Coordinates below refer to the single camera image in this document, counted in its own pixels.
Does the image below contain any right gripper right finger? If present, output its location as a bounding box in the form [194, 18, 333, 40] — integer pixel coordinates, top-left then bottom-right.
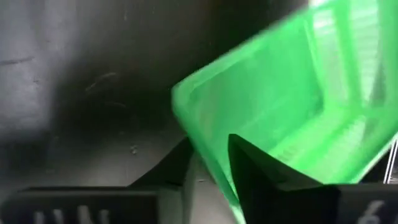
[228, 133, 340, 224]

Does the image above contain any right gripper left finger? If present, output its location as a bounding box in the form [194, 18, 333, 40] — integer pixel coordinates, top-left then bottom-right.
[127, 137, 195, 224]

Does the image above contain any green plastic basket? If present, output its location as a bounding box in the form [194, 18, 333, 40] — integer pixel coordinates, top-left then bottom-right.
[170, 0, 398, 224]

